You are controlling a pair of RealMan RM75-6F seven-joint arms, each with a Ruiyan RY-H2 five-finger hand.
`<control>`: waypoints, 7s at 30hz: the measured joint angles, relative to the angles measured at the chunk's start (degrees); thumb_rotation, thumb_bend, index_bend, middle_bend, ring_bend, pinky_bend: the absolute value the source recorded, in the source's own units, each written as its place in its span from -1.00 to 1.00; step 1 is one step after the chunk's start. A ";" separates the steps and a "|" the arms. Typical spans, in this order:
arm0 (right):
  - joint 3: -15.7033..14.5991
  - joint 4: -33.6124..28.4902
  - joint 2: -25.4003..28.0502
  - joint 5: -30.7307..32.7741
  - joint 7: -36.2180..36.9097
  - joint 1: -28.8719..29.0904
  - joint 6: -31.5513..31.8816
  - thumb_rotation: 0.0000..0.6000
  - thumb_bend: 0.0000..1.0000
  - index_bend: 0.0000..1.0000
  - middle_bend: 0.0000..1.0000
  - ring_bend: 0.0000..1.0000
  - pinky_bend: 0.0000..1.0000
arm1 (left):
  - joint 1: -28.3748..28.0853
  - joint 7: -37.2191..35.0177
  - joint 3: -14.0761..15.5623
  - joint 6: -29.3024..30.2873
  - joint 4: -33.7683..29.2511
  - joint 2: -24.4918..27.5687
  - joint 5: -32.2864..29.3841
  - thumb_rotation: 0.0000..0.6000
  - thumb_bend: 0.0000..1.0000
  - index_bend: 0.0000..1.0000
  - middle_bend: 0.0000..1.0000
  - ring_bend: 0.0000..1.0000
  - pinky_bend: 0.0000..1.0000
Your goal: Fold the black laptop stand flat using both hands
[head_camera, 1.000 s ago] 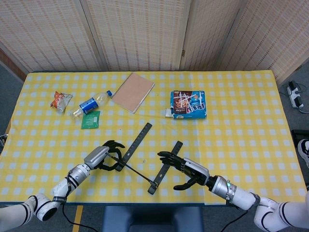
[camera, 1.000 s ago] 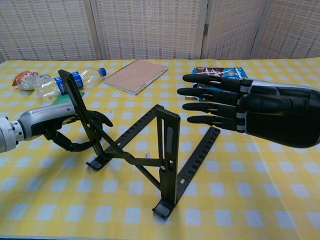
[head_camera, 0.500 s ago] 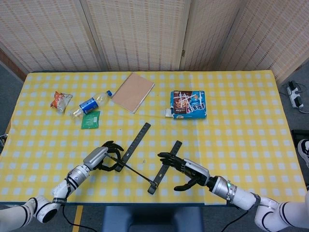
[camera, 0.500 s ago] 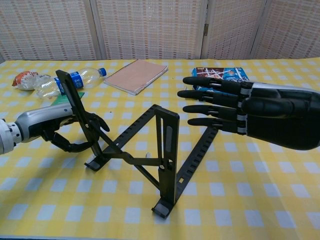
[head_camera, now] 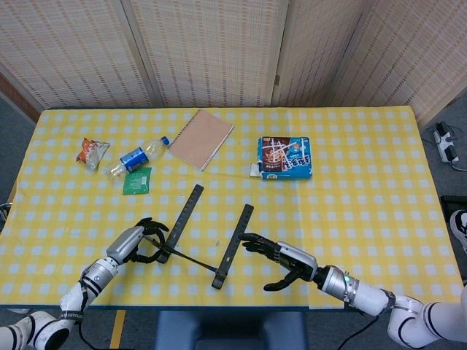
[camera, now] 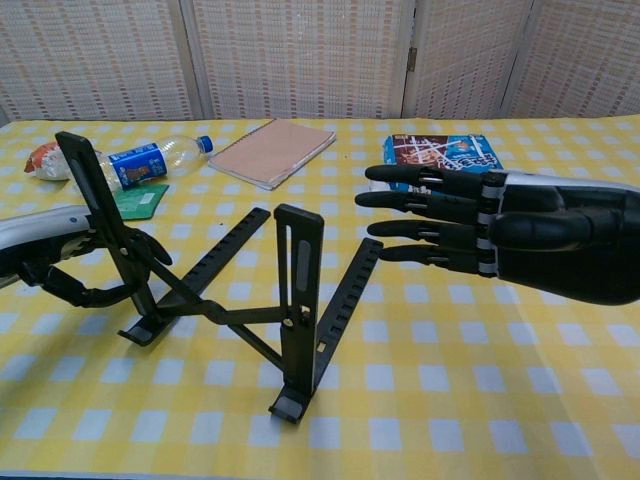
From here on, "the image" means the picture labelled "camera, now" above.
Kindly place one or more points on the brass screen hinge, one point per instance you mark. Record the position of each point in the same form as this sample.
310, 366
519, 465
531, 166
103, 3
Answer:
412, 58

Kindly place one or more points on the clear bottle with blue label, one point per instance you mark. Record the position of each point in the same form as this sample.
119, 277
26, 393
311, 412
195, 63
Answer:
145, 167

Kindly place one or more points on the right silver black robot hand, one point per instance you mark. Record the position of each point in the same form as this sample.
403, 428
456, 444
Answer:
560, 235

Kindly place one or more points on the woven folding screen panel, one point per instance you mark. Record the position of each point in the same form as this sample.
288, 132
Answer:
300, 55
100, 55
465, 55
585, 55

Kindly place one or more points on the brown spiral notebook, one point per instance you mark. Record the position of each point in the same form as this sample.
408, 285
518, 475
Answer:
275, 150

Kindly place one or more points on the blue brown snack box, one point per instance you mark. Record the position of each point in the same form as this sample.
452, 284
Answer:
440, 150

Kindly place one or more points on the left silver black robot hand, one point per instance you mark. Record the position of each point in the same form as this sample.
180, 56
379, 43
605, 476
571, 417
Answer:
45, 235

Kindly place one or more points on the crumpled orange white snack bag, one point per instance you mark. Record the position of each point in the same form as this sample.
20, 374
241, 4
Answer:
47, 160

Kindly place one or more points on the green flat packet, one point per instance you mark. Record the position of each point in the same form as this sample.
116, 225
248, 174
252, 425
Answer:
142, 200

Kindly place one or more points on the black folding laptop stand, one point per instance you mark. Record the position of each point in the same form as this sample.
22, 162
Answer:
300, 260

